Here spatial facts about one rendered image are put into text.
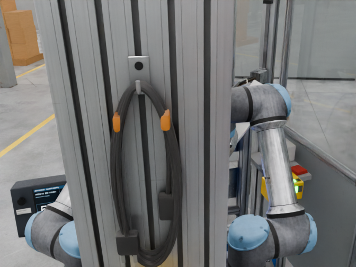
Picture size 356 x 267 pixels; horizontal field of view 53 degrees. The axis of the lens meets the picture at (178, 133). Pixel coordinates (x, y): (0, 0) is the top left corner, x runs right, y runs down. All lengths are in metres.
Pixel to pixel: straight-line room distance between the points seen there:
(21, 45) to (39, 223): 8.62
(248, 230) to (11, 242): 2.49
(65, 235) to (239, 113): 0.63
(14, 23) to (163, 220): 9.20
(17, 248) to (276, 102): 2.54
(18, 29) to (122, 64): 9.22
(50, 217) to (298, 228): 0.75
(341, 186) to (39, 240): 1.51
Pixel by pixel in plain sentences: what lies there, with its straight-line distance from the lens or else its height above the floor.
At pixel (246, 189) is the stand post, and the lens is 2.26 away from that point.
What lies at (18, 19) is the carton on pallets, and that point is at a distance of 9.58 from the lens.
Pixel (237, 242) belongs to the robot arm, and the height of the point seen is 1.24.
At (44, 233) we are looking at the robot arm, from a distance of 1.19.
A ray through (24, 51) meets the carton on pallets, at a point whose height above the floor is 0.32.
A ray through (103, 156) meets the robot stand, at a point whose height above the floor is 1.70.
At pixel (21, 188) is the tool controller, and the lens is 1.43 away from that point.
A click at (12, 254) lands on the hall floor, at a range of 3.20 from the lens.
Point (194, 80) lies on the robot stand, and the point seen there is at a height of 1.81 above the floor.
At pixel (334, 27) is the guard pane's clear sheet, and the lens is 2.03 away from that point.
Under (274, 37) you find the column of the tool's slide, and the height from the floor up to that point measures 1.57.
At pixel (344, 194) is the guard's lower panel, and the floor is 0.87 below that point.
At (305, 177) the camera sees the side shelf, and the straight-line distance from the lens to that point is 2.21.
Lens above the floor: 1.95
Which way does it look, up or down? 24 degrees down
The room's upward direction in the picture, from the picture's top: 2 degrees counter-clockwise
